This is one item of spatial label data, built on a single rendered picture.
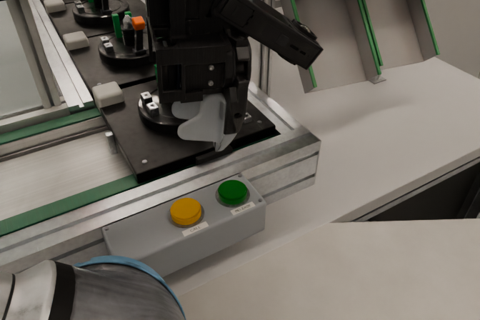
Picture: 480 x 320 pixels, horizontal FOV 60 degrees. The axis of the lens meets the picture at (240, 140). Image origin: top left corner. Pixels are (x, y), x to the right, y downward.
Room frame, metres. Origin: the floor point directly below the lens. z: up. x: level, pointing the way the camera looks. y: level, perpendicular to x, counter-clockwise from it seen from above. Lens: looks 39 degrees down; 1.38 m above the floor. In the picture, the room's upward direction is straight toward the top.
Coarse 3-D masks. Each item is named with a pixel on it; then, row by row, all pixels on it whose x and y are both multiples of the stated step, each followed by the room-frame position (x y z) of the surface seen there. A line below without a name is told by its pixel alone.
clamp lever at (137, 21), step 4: (132, 16) 0.77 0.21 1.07; (136, 16) 0.77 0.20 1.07; (140, 16) 0.75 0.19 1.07; (132, 20) 0.74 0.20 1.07; (136, 20) 0.74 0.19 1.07; (140, 20) 0.74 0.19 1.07; (132, 24) 0.75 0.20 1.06; (136, 24) 0.73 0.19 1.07; (140, 24) 0.74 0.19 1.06; (144, 24) 0.74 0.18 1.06; (136, 28) 0.74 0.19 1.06; (140, 28) 0.74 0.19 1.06; (144, 28) 0.75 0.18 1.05; (136, 32) 0.75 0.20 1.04; (140, 32) 0.75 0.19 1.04; (136, 36) 0.75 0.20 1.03; (140, 36) 0.75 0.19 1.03; (136, 40) 0.75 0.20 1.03; (140, 40) 0.76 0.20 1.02; (136, 44) 0.76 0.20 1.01; (140, 44) 0.76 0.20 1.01; (136, 48) 0.76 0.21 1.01; (140, 48) 0.76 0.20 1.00
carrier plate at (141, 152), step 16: (128, 96) 0.64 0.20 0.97; (112, 112) 0.59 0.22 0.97; (128, 112) 0.59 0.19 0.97; (256, 112) 0.59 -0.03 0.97; (112, 128) 0.54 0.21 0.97; (128, 128) 0.54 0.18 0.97; (144, 128) 0.54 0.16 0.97; (256, 128) 0.54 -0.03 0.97; (272, 128) 0.55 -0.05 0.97; (128, 144) 0.50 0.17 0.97; (144, 144) 0.50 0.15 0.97; (160, 144) 0.50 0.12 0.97; (176, 144) 0.50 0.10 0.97; (192, 144) 0.50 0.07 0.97; (208, 144) 0.50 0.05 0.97; (240, 144) 0.52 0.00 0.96; (128, 160) 0.46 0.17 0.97; (144, 160) 0.46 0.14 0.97; (160, 160) 0.46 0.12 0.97; (176, 160) 0.46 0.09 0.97; (192, 160) 0.47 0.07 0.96; (144, 176) 0.44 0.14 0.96
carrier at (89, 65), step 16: (112, 16) 0.84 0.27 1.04; (128, 16) 0.81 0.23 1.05; (80, 32) 0.87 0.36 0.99; (128, 32) 0.80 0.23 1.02; (144, 32) 0.87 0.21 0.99; (80, 48) 0.83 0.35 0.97; (96, 48) 0.83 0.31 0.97; (112, 48) 0.77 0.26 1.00; (128, 48) 0.79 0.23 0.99; (144, 48) 0.77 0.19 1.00; (80, 64) 0.76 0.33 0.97; (96, 64) 0.76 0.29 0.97; (112, 64) 0.75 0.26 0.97; (128, 64) 0.75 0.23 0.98; (144, 64) 0.75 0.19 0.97; (96, 80) 0.69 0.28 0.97; (112, 80) 0.69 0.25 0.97; (128, 80) 0.69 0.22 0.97; (144, 80) 0.70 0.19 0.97
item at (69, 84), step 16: (32, 0) 1.15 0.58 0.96; (144, 0) 1.15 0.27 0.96; (48, 16) 1.03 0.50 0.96; (48, 32) 0.94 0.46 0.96; (48, 48) 0.85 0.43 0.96; (64, 48) 0.85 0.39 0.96; (64, 64) 0.78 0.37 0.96; (64, 80) 0.71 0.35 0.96; (80, 80) 0.71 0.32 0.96; (64, 96) 0.65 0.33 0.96; (80, 96) 0.65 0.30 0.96; (256, 96) 0.66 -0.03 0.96; (272, 112) 0.61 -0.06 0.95; (288, 128) 0.56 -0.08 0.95
